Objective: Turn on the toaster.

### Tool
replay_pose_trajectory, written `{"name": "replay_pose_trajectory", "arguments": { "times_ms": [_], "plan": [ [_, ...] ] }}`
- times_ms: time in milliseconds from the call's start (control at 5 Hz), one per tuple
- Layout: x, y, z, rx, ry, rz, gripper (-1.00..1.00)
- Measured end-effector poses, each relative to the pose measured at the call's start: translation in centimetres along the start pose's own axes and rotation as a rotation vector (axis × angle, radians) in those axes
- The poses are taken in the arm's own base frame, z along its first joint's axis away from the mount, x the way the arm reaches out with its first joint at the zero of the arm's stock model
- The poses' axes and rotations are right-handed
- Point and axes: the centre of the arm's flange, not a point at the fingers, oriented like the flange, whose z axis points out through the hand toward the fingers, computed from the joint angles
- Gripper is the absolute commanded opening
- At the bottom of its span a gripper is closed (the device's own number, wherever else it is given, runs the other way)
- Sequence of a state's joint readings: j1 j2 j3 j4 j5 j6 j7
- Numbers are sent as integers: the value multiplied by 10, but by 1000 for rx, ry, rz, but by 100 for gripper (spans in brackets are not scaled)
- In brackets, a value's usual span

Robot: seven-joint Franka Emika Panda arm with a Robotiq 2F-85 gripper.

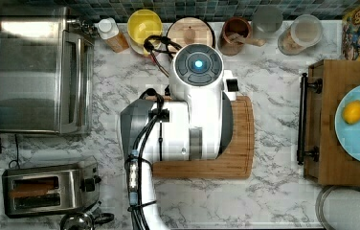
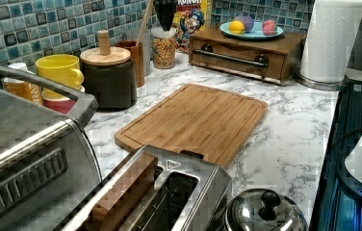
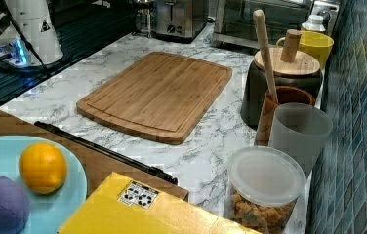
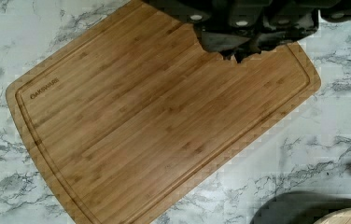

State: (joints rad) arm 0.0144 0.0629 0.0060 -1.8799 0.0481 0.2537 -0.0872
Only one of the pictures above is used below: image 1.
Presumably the silver two-slot toaster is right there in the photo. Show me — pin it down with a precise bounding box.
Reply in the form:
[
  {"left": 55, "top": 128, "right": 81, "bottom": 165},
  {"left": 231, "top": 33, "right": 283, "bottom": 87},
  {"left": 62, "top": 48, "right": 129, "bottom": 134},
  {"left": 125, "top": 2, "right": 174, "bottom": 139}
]
[{"left": 2, "top": 157, "right": 101, "bottom": 219}]

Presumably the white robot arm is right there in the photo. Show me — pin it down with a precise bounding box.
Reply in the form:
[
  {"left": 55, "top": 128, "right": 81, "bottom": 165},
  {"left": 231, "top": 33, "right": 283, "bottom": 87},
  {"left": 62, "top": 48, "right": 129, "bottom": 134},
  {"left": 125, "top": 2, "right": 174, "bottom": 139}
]
[{"left": 119, "top": 43, "right": 238, "bottom": 230}]

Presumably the stainless steel toaster oven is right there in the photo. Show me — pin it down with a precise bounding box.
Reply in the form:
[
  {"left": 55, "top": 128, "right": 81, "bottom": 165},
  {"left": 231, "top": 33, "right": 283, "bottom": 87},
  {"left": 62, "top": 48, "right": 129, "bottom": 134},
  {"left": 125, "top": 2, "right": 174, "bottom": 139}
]
[{"left": 0, "top": 6, "right": 94, "bottom": 135}]

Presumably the bamboo cutting board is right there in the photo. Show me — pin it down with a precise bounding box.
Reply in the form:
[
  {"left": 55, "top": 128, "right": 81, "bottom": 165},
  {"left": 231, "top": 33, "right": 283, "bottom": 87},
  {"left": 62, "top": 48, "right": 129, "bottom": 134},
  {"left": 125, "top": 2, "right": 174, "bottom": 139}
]
[{"left": 152, "top": 96, "right": 255, "bottom": 179}]

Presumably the dark canister wooden lid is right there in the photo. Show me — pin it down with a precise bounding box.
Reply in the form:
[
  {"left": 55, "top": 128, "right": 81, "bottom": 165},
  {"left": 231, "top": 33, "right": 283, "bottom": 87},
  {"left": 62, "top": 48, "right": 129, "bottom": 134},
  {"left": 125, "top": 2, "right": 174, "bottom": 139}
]
[{"left": 167, "top": 17, "right": 215, "bottom": 48}]

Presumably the yellow mug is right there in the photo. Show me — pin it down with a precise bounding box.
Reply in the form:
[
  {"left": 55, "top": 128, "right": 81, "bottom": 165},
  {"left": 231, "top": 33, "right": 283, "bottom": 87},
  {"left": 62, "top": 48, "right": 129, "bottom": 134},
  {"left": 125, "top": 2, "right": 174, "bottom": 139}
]
[{"left": 127, "top": 10, "right": 163, "bottom": 57}]

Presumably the brown wooden utensil cup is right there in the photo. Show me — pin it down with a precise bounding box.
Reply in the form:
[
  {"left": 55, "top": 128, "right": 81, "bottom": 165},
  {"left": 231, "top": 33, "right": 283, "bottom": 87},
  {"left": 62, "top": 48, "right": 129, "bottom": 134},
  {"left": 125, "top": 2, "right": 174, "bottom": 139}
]
[{"left": 218, "top": 17, "right": 266, "bottom": 57}]

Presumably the orange bottle white cap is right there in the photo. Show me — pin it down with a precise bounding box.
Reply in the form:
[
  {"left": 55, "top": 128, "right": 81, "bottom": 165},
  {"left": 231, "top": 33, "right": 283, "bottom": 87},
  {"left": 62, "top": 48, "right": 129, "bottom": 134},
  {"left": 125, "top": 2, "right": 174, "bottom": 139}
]
[{"left": 97, "top": 18, "right": 129, "bottom": 53}]

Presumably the grey cup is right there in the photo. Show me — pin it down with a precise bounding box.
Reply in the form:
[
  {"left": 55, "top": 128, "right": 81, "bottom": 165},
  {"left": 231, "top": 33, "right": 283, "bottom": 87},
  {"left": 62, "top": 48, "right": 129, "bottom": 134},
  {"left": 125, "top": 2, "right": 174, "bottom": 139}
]
[{"left": 252, "top": 6, "right": 282, "bottom": 33}]

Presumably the metal kettle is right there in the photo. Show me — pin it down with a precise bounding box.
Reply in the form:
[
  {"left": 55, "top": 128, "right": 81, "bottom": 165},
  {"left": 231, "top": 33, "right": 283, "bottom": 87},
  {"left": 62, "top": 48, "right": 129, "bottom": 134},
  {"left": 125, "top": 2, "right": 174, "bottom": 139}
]
[{"left": 59, "top": 213, "right": 115, "bottom": 230}]

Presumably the clear jar with lid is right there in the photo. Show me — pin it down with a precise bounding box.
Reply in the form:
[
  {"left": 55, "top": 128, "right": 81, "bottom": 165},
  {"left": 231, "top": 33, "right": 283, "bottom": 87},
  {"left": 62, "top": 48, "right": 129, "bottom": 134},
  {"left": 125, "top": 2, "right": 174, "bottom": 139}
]
[{"left": 278, "top": 14, "right": 323, "bottom": 56}]

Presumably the yellow lemon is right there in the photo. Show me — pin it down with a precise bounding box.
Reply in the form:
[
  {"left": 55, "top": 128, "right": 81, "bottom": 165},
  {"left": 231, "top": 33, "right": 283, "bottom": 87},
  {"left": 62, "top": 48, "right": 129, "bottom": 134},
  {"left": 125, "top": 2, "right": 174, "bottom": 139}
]
[{"left": 342, "top": 100, "right": 360, "bottom": 125}]

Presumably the wooden tray black handle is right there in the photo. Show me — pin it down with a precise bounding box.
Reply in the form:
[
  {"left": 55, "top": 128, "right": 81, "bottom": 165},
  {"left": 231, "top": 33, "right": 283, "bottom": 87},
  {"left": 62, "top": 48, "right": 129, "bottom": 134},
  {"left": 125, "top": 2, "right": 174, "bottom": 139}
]
[{"left": 297, "top": 59, "right": 360, "bottom": 186}]

